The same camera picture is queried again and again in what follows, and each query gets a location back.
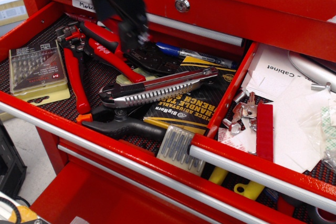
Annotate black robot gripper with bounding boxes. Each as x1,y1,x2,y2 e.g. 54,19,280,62
91,0,150,53

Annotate silver black box cutter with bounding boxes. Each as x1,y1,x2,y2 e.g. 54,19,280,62
99,67,218,109

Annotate large open left drawer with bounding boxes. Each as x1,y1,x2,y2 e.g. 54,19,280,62
0,1,257,224

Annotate black yellow tap wrench box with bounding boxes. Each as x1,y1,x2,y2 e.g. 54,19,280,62
144,56,236,135

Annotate small open right drawer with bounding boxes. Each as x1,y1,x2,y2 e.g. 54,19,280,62
190,44,335,213

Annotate black box on floor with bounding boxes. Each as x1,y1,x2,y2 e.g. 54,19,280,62
1,121,27,198

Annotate red black crimping pliers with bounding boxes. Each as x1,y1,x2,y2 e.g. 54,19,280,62
79,21,182,83

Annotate small yellow-green plastic case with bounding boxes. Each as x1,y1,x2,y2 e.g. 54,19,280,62
116,68,158,84

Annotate white markers label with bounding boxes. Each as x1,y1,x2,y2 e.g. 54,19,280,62
72,0,96,13

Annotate red marker pen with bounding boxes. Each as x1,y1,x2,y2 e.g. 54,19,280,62
65,13,98,24

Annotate silver cabinet lock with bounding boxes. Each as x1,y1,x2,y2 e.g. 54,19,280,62
175,0,190,13

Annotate blue dry erase marker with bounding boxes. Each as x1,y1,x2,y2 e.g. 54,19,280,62
156,42,238,70

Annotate black spring clamp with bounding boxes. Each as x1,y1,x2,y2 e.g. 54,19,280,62
76,105,166,141

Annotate drill bit set case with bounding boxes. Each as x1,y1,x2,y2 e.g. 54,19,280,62
8,41,70,106

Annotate clear blade case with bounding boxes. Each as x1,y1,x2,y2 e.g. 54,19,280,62
156,125,205,176

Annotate red tool cabinet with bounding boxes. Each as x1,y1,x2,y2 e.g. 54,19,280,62
14,0,336,224

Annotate silver bolt near keys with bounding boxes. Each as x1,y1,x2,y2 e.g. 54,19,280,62
233,88,250,103

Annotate silver cabinet keys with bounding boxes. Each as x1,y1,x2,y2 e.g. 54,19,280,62
232,92,258,123

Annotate silver bolt lower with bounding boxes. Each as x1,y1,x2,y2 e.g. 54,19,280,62
222,119,242,135

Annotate white cabinet manual paper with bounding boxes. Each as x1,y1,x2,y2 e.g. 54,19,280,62
242,44,335,173

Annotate red plastic strip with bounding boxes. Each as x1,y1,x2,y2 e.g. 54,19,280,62
256,103,274,162

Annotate silver wing bolt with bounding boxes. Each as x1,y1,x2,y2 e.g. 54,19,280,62
311,82,331,92

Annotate clear plastic bag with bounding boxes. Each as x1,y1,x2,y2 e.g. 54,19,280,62
299,99,335,172

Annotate red wire stripper tool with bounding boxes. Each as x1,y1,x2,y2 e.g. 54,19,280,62
56,22,91,114

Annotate silver metal handle bar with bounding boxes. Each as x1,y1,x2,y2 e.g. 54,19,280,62
288,51,335,92

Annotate yellow handled tool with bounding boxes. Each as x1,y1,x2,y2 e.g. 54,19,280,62
208,167,265,200

